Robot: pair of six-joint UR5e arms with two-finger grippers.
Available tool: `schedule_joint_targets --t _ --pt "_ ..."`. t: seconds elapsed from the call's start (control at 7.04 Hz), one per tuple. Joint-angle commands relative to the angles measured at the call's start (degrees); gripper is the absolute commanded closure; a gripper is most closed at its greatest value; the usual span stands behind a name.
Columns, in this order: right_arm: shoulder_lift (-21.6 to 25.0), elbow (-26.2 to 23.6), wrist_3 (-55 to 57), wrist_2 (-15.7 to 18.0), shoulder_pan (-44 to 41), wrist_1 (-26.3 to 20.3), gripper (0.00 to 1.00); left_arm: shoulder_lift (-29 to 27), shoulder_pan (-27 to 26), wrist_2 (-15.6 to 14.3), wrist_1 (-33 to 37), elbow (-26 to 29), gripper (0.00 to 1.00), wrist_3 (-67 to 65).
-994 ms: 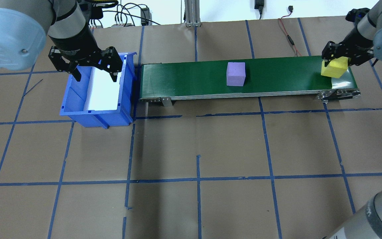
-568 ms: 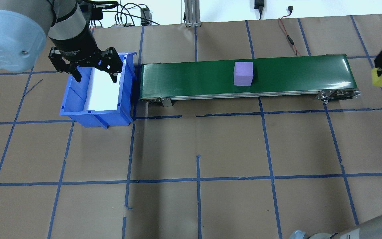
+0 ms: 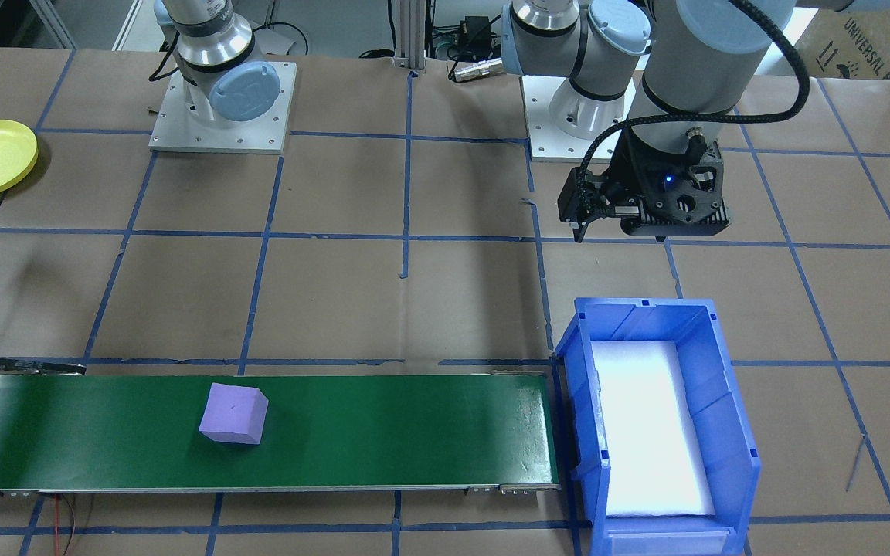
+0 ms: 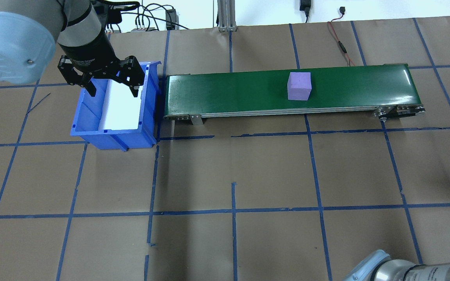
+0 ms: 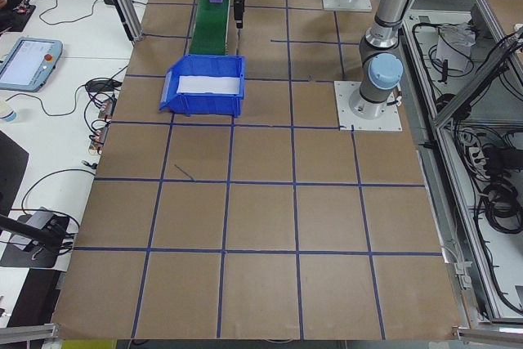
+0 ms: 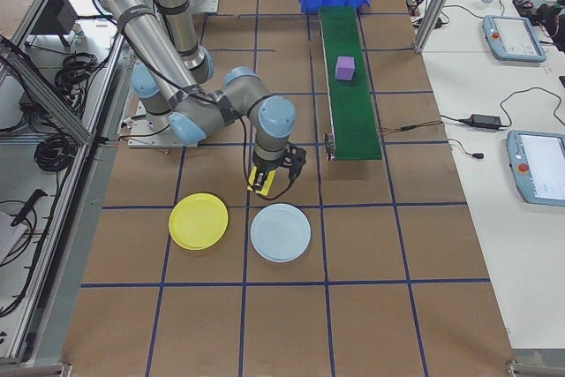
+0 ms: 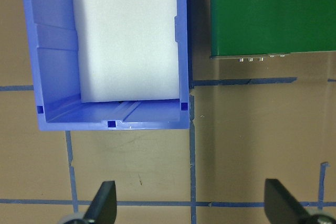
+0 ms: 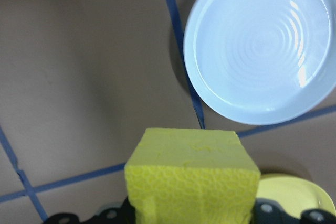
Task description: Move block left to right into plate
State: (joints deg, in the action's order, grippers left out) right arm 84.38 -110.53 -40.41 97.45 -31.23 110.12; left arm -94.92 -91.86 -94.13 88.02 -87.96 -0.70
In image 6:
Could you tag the yellow foam block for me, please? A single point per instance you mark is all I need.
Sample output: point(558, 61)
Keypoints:
point(271, 186)

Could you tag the purple foam block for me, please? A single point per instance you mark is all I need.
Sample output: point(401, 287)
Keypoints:
point(345, 69)

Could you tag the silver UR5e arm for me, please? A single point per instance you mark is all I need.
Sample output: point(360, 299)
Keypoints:
point(150, 41)

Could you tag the light blue round plate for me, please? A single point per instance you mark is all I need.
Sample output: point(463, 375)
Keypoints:
point(280, 232)

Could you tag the yellow round plate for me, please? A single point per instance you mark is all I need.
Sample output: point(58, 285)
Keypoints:
point(198, 220)

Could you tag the green belt conveyor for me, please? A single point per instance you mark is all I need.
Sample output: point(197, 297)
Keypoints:
point(353, 121)

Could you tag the small electronics circuit board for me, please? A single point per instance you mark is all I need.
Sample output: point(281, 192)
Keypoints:
point(415, 8)

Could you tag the black power adapter brick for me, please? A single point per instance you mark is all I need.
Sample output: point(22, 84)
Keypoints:
point(485, 120)

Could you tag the white paper sheet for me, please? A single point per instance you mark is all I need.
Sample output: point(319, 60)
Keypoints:
point(9, 236)

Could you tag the light blue teach pendant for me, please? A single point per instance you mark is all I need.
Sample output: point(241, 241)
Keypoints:
point(538, 169)
point(514, 39)

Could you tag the black red desk device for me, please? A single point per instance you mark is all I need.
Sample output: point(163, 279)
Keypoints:
point(525, 5)

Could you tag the bystander dark clothed body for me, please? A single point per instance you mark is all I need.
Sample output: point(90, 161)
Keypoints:
point(549, 15)

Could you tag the slanted aluminium profile post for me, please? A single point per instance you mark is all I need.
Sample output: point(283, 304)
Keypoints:
point(434, 6)

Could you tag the V-shaped aluminium bar frame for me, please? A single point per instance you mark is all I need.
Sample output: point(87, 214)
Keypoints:
point(44, 94)

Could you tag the black box inside frame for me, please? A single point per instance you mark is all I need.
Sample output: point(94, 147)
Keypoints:
point(57, 15)

